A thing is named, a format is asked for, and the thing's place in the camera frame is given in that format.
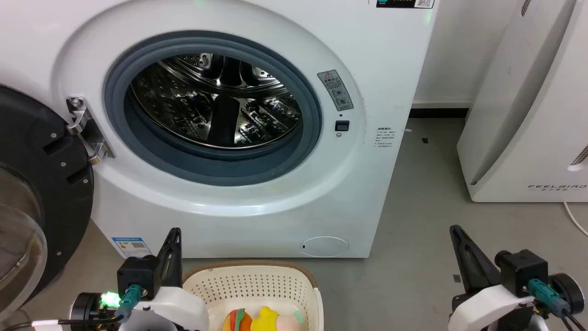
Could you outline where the cream perforated laundry basket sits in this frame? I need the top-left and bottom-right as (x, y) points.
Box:
(182, 260), (324, 331)

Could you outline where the black washing machine door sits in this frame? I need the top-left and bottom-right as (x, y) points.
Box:
(0, 84), (95, 314)

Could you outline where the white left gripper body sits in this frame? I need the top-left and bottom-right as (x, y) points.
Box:
(120, 285), (210, 331)

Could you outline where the white air purifier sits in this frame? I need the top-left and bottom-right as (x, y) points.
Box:
(456, 0), (588, 203)

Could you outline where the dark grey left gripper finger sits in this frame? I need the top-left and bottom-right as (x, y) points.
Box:
(168, 227), (183, 288)
(156, 228), (172, 289)

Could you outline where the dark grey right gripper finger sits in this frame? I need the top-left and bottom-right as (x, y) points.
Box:
(457, 228), (502, 289)
(449, 225), (481, 295)

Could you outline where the teal-plug right gripper cable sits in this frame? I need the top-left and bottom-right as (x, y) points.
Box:
(527, 278), (588, 331)

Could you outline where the metal washing machine door hinge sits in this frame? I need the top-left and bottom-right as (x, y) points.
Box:
(66, 96), (114, 166)

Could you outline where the white power cable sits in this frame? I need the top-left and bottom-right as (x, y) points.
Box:
(563, 201), (588, 238)

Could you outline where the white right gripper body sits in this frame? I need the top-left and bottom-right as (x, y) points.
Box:
(447, 284), (537, 331)

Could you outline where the white front-load washing machine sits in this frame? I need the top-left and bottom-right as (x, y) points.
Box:
(0, 0), (437, 259)

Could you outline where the colourful plush toy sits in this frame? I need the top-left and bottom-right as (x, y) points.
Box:
(222, 306), (305, 331)

